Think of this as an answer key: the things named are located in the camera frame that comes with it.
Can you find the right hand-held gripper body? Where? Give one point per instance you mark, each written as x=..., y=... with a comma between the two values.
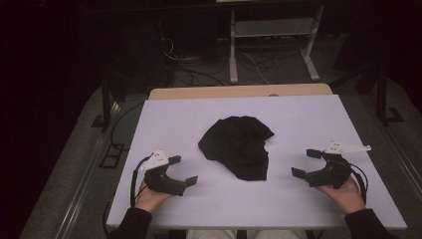
x=331, y=174

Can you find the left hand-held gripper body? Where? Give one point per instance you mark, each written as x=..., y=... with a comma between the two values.
x=162, y=182

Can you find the black cloth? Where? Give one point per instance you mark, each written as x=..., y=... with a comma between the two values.
x=237, y=147

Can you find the person's left hand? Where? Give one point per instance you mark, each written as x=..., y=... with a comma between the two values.
x=149, y=199

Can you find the person's right hand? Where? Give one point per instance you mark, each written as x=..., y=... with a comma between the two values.
x=345, y=197

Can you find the black metal stand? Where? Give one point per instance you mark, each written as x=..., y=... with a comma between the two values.
x=383, y=96
x=106, y=106

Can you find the wooden table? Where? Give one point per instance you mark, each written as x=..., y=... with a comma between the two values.
x=232, y=91

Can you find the dark cabinet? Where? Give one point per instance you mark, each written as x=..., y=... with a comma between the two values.
x=142, y=56

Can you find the white metal stand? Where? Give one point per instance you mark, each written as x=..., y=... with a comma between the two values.
x=272, y=28

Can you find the black floor frame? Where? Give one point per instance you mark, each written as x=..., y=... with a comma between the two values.
x=112, y=156

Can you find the metal floor rail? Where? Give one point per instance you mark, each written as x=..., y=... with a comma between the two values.
x=398, y=149
x=86, y=172

